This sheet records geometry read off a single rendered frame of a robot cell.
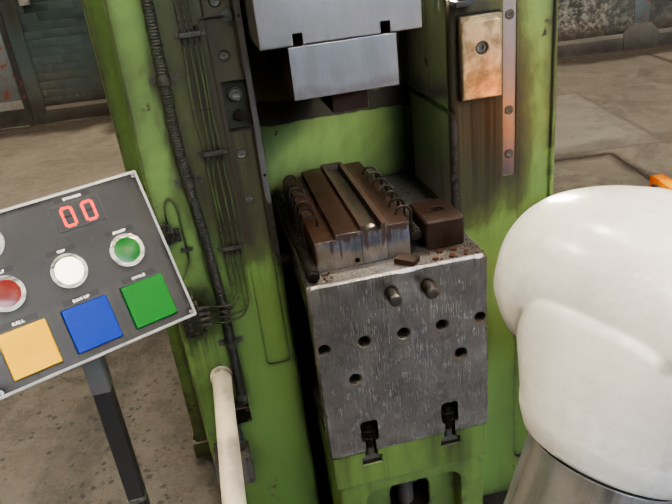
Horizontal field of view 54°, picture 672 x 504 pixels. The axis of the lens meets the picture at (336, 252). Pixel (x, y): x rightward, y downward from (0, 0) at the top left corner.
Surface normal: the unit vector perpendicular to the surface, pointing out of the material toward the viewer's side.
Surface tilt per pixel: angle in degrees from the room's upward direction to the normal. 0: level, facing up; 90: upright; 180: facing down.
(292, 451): 90
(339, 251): 90
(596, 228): 35
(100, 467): 0
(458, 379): 90
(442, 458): 90
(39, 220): 60
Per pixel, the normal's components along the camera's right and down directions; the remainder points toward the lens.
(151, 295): 0.47, -0.19
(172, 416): -0.11, -0.89
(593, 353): -0.82, 0.00
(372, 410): 0.21, 0.41
